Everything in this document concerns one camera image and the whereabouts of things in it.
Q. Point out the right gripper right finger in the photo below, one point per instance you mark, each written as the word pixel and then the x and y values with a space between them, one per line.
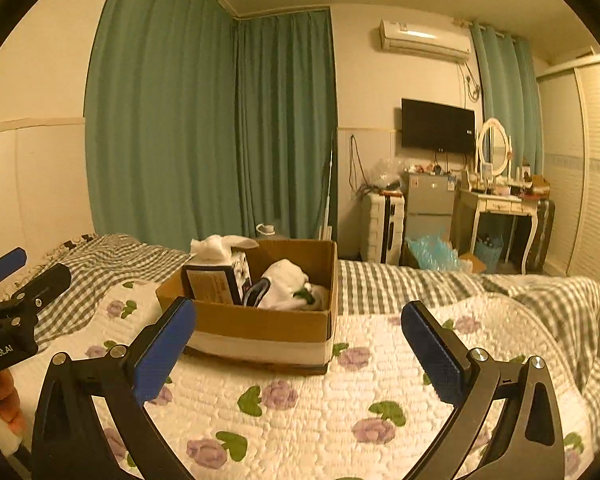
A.
pixel 526 442

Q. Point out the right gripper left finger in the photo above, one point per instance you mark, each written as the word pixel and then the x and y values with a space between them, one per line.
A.
pixel 68 440

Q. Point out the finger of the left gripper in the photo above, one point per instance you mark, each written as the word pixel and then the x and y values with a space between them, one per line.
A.
pixel 11 262
pixel 46 287

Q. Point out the white and green plush toy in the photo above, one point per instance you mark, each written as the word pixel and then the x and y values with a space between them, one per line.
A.
pixel 285 287

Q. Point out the grey checked bed sheet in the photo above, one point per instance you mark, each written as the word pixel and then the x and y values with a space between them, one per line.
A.
pixel 568 307

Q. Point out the tissue box in carton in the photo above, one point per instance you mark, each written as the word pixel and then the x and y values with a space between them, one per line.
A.
pixel 218 269

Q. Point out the dark striped suitcase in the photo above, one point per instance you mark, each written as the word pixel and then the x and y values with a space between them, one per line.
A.
pixel 541 240

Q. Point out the cardboard box on floor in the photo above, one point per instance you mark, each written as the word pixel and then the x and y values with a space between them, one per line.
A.
pixel 471 264

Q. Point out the blue waste basket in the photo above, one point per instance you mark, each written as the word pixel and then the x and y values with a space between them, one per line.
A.
pixel 488 250

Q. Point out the large teal curtain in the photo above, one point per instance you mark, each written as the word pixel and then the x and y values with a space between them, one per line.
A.
pixel 197 123

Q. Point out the open cardboard box on bed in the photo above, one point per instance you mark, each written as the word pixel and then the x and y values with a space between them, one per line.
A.
pixel 302 340

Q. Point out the blue plastic bags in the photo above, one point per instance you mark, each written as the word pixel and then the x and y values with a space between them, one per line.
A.
pixel 434 254

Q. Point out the white dressing table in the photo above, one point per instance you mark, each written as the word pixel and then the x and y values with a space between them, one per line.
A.
pixel 470 207

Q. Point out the small grey fridge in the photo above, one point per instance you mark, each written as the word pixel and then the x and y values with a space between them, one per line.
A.
pixel 429 205

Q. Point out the white floor mop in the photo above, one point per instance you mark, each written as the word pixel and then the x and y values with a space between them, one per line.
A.
pixel 330 210

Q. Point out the white hard suitcase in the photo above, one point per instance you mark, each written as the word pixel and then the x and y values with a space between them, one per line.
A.
pixel 382 223

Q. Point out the white oval vanity mirror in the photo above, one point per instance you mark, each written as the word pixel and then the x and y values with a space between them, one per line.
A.
pixel 494 150

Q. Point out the clear plastic bag on suitcase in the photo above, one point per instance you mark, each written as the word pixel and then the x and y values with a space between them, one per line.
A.
pixel 387 174

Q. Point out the white louvred wardrobe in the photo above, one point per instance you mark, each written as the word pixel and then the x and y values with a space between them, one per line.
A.
pixel 570 104

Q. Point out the narrow teal window curtain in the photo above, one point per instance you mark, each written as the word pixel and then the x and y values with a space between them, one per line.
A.
pixel 510 92

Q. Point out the white air conditioner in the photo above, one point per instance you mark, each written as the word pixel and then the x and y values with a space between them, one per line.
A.
pixel 448 44

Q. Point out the black wall television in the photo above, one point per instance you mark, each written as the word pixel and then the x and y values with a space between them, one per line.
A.
pixel 437 127

